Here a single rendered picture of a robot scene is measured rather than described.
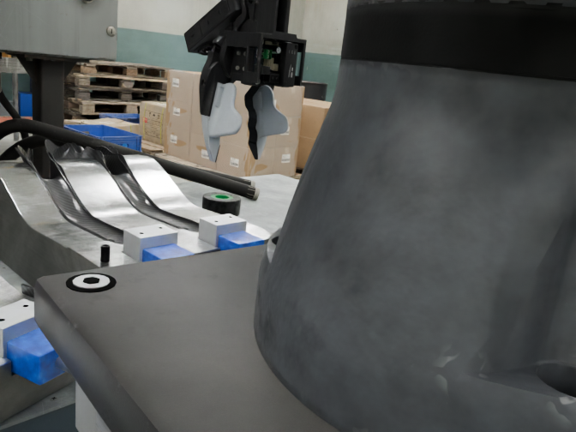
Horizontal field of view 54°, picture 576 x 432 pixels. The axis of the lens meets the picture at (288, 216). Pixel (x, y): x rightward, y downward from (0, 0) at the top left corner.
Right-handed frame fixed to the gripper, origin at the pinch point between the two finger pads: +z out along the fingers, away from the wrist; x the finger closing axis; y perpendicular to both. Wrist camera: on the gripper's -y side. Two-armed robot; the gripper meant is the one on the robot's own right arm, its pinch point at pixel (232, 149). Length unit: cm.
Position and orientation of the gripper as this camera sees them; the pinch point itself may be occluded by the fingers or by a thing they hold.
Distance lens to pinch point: 70.0
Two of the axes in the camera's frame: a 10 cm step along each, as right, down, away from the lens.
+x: 7.0, -1.2, 7.1
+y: 7.1, 2.6, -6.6
